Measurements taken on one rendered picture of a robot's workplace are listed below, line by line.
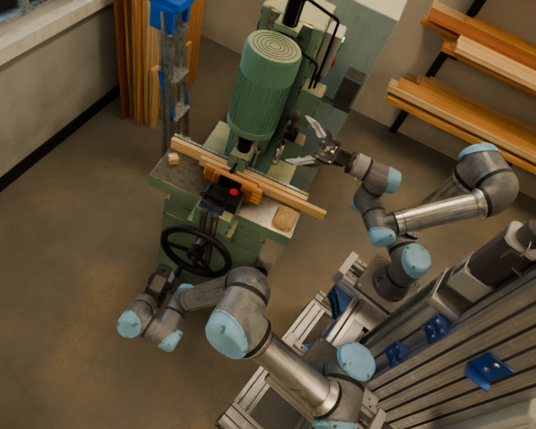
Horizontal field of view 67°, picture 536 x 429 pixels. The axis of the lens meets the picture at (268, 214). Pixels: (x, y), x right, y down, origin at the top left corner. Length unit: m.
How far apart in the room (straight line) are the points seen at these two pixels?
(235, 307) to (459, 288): 0.61
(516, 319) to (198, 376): 1.54
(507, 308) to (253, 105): 0.89
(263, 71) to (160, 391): 1.57
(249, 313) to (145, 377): 1.26
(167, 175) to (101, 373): 1.05
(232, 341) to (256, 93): 0.73
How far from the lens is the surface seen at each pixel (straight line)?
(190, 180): 1.64
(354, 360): 1.28
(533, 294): 1.06
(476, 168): 1.45
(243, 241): 1.68
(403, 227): 1.30
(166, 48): 2.22
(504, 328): 1.16
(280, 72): 1.25
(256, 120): 1.36
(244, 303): 1.01
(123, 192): 2.73
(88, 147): 2.99
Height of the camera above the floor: 2.13
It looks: 50 degrees down
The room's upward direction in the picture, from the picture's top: 24 degrees clockwise
